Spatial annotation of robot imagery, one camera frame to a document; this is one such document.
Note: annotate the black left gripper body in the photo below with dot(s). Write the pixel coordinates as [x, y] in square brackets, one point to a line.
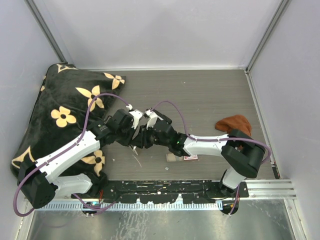
[126, 135]

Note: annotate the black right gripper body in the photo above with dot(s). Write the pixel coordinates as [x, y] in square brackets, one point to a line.
[149, 137]

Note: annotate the red white staple box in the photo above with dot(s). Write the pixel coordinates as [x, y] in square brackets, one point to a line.
[170, 157]

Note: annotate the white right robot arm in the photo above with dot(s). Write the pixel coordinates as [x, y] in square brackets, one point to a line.
[243, 154]

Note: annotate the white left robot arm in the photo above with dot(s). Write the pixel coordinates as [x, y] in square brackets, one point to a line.
[41, 181]

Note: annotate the orange brown cloth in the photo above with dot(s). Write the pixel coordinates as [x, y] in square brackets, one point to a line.
[237, 121]

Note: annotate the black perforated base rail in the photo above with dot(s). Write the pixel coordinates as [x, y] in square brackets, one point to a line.
[160, 191]

